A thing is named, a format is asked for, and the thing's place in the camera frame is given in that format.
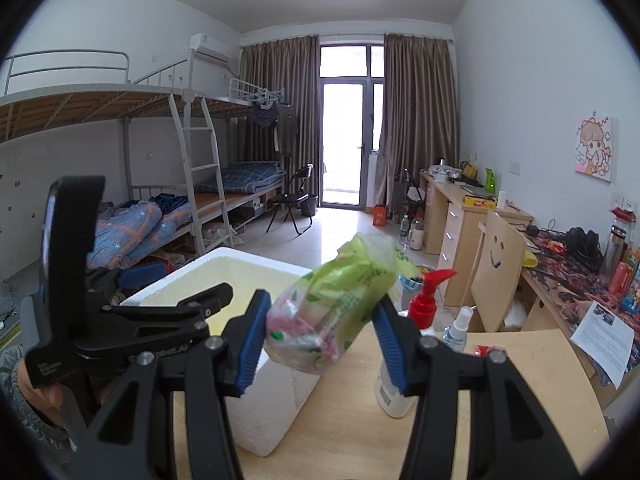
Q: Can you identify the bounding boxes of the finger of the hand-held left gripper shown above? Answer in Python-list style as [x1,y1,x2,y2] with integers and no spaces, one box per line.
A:
[107,283,235,322]
[85,261,167,288]

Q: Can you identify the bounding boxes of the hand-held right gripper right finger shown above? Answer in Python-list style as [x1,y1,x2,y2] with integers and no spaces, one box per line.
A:
[371,295,583,480]

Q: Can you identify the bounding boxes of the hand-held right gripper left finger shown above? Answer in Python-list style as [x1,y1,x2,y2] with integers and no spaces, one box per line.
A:
[67,289,273,480]

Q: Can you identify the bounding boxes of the green tissue packet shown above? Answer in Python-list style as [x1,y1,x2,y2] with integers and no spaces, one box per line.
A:
[265,232,401,375]

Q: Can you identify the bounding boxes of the white foam box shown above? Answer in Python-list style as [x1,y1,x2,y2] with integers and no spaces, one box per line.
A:
[119,246,331,457]

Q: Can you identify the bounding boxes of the person's left forearm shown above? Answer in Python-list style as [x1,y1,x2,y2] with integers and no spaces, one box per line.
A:
[0,345,76,461]

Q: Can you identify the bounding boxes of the person's left hand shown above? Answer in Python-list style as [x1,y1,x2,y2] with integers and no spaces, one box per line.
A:
[17,360,78,431]

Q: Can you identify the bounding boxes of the blue orange patterned quilt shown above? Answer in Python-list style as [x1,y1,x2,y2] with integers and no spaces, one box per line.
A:
[85,200,193,271]

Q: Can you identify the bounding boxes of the white bottle red pump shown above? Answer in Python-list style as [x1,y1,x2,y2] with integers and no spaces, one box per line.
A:
[376,269,458,419]

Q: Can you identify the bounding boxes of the clear spray bottle blue liquid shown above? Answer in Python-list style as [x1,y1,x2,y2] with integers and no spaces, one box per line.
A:
[442,306,473,353]

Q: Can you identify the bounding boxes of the blue white bowl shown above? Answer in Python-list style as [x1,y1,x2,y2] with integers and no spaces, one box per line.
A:
[400,263,436,293]

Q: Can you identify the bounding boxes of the wooden chair smiley face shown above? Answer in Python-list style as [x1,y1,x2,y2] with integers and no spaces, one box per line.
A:
[470,210,528,333]

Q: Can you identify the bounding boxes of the blue plaid bedding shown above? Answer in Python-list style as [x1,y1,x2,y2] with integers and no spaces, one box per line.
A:
[220,161,286,193]

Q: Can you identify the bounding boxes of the wooden desk with drawers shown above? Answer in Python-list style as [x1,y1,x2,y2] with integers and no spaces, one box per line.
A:
[419,170,535,306]

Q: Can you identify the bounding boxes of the metal bunk bed with ladder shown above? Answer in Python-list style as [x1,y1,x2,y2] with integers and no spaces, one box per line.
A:
[0,50,236,281]

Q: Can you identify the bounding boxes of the black folding chair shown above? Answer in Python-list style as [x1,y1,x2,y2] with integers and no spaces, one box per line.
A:
[265,164,316,237]

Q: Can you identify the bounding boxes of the printed desk mat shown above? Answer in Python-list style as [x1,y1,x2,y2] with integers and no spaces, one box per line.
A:
[522,240,640,376]

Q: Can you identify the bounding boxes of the dark hanging garment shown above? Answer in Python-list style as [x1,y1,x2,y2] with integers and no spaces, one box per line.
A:
[250,102,281,128]

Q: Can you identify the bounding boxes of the glass balcony door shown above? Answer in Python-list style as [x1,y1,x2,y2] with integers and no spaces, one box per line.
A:
[318,42,386,208]

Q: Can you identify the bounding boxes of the printed paper sheet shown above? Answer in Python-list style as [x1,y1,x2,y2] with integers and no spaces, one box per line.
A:
[570,301,637,387]

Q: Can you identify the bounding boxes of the black headphones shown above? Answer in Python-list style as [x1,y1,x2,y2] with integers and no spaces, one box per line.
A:
[565,227,603,266]

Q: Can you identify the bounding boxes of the white air conditioner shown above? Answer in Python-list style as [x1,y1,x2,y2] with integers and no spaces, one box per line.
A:
[190,33,233,65]

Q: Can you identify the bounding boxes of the brown curtain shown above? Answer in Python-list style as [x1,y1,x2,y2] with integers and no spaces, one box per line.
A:
[377,34,461,211]
[239,35,321,196]

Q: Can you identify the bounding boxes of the orange small bottle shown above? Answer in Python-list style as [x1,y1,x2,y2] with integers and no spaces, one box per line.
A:
[607,262,632,295]

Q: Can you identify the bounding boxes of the steel thermos bottle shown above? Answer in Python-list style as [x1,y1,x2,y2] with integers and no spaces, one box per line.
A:
[599,225,628,286]

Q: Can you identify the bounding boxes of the row of colourful bottles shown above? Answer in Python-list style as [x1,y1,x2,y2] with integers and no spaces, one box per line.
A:
[622,247,640,313]

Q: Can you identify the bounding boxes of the clear packet red top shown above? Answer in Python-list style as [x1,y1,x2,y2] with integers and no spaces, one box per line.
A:
[610,195,640,223]

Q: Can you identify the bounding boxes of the cartoon wall poster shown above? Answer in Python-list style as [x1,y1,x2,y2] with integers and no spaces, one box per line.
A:
[574,116,617,181]

